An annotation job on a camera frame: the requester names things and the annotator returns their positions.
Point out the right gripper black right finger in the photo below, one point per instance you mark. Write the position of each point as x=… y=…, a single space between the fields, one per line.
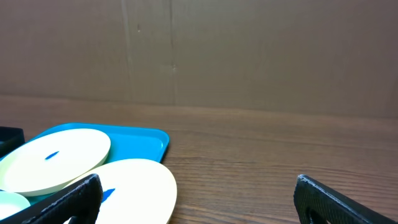
x=318 y=203

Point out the yellow plate right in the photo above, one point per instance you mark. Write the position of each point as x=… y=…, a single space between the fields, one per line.
x=135 y=191

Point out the blue plastic tray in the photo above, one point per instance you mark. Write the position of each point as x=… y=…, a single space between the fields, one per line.
x=127 y=142

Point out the yellow plate far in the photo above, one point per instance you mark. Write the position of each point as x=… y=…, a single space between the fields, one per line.
x=47 y=164

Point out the yellow plate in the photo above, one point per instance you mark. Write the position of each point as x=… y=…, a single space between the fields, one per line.
x=47 y=164
x=135 y=191

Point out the black tray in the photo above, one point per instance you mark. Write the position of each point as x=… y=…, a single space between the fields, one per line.
x=11 y=139

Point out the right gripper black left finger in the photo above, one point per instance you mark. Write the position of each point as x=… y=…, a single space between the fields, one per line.
x=79 y=203

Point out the light blue plate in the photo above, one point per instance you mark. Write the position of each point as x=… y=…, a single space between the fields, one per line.
x=12 y=203

